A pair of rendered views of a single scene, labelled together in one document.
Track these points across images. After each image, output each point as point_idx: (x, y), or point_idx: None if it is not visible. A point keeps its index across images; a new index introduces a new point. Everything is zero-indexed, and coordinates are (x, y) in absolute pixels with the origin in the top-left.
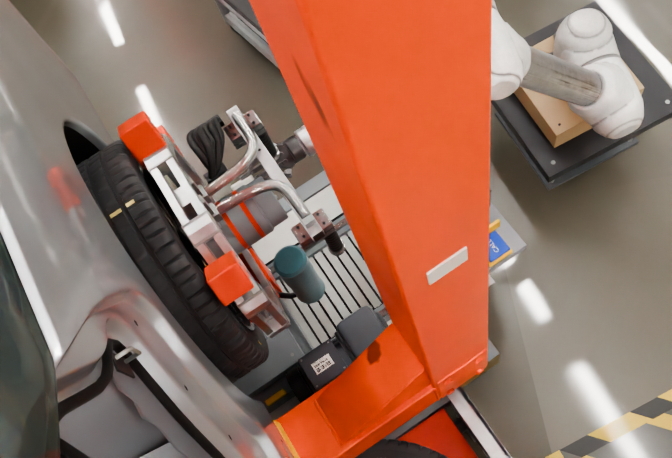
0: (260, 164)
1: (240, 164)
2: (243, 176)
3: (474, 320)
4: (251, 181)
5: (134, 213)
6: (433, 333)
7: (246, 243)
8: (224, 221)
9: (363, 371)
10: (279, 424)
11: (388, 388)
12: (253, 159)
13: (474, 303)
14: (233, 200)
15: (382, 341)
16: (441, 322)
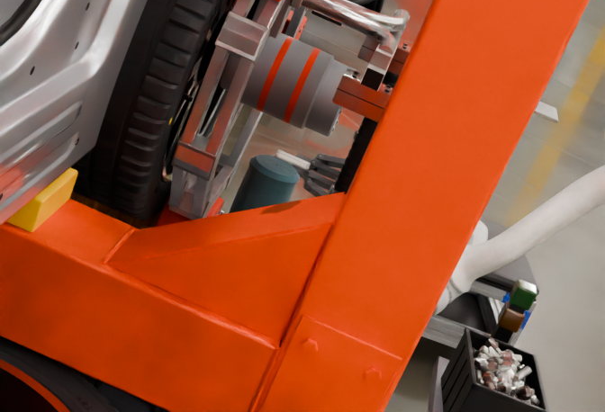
0: (329, 167)
1: (367, 9)
2: (302, 156)
3: (488, 134)
4: (302, 169)
5: None
6: (456, 22)
7: (273, 80)
8: (284, 39)
9: (241, 217)
10: (71, 189)
11: (254, 231)
12: (381, 23)
13: (533, 45)
14: (329, 3)
15: (308, 201)
16: (484, 2)
